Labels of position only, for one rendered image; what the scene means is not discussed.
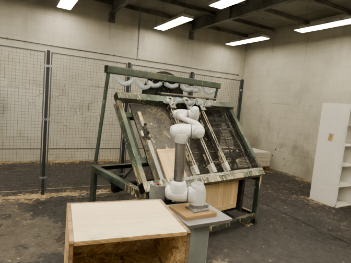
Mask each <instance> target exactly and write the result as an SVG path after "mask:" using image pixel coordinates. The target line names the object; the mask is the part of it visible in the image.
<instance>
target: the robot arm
mask: <svg viewBox="0 0 351 263"><path fill-rule="evenodd" d="M199 115H200V112H199V108H198V107H197V106H193V107H191V109H190V110H184V109H179V110H174V111H173V117H174V118H176V119H179V120H181V121H184V122H186V123H188V124H175V125H172V126H171V127H170V136H171V137H172V138H174V142H175V156H174V176H173V180H172V181H171V182H170V185H167V186H166V188H165V195H166V198H167V199H169V200H172V201H180V202H184V201H187V202H189V203H190V204H189V206H185V208H187V209H189V210H190V211H191V212H193V213H199V212H205V211H209V209H207V208H208V207H209V205H206V204H205V201H206V189H205V186H204V184H203V182H200V181H193V182H192V183H191V185H188V186H187V185H186V181H185V180H184V168H185V153H186V143H187V142H188V139H189V138H191V139H192V140H194V139H201V138H203V137H204V134H205V129H204V127H203V125H201V124H200V123H199V122H198V118H199Z"/></svg>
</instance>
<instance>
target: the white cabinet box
mask: <svg viewBox="0 0 351 263"><path fill-rule="evenodd" d="M310 199H313V200H315V201H318V202H321V203H323V204H326V205H328V206H331V207H334V208H338V207H345V206H351V104H341V103H323V104H322V112H321V119H320V127H319V134H318V141H317V149H316V153H315V161H314V168H313V176H312V183H311V190H310Z"/></svg>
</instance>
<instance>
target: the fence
mask: <svg viewBox="0 0 351 263"><path fill-rule="evenodd" d="M140 113H141V112H140ZM136 115H137V118H138V121H139V124H140V126H141V129H142V131H143V134H144V138H145V141H146V144H147V145H148V146H149V154H150V157H151V160H152V162H153V165H154V168H155V171H156V174H157V177H158V180H164V178H163V175H162V172H161V169H160V166H159V163H158V160H157V158H156V155H155V152H154V149H153V146H152V144H151V141H150V140H147V138H146V135H145V132H144V129H143V126H144V120H141V118H140V117H142V114H141V115H139V112H136ZM142 119H143V117H142Z"/></svg>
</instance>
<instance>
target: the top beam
mask: <svg viewBox="0 0 351 263"><path fill-rule="evenodd" d="M163 99H167V97H166V96H160V95H150V94H140V93H129V92H119V91H117V92H116V93H115V94H114V100H115V102H116V101H117V100H121V101H122V103H135V104H148V105H162V106H168V105H169V104H166V103H163ZM178 99H181V100H182V103H177V104H175V105H176V107H185V106H186V104H185V101H184V100H183V98H178ZM195 101H197V99H195ZM202 101H204V102H203V103H204V105H205V103H206V101H207V100H202ZM209 103H212V106H211V107H205V108H206V109H212V110H226V111H227V110H229V109H233V108H234V106H233V104H232V103H228V102H217V101H209ZM193 106H197V107H200V106H199V105H196V102H195V104H194V105H193Z"/></svg>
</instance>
